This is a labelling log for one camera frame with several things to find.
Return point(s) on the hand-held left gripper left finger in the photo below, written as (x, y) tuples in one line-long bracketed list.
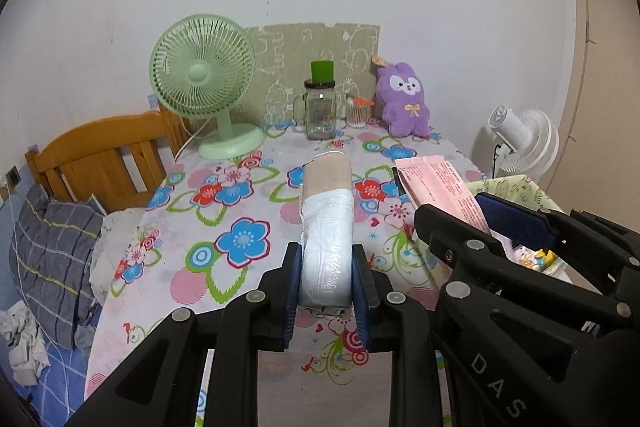
[(287, 307)]

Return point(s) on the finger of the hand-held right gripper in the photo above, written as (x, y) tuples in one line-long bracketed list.
[(450, 232), (515, 219)]

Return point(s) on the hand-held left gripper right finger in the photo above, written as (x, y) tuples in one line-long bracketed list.
[(359, 307)]

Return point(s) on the yellow patterned storage box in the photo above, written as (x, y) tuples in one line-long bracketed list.
[(525, 189)]

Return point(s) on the pink packet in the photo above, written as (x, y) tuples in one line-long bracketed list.
[(440, 182)]

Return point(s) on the white roll beige end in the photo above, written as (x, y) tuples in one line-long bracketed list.
[(326, 227)]

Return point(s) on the white desk fan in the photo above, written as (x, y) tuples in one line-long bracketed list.
[(527, 139)]

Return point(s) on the floral tablecloth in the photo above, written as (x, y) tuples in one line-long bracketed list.
[(250, 202)]

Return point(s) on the purple plush bunny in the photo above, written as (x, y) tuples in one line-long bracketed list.
[(405, 107)]

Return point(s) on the ribbed glass with orange lid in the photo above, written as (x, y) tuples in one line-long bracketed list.
[(359, 114)]

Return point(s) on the glass mug jar green lid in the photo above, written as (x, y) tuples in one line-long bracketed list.
[(320, 114)]

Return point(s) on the beige door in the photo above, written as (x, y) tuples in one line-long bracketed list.
[(607, 57)]

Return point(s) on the wooden bed headboard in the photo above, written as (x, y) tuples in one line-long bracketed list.
[(100, 162)]

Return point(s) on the blue checked bedsheet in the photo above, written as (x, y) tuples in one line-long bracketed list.
[(60, 387)]

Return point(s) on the grey plaid pillow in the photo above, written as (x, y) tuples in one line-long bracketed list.
[(50, 257)]

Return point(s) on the patterned cardboard panel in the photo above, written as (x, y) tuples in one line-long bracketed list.
[(285, 52)]

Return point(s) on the green desk fan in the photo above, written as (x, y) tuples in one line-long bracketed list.
[(200, 72)]

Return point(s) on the white crumpled cloth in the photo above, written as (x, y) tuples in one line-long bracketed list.
[(22, 347)]

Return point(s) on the wall socket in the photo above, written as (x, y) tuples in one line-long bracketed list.
[(13, 177)]

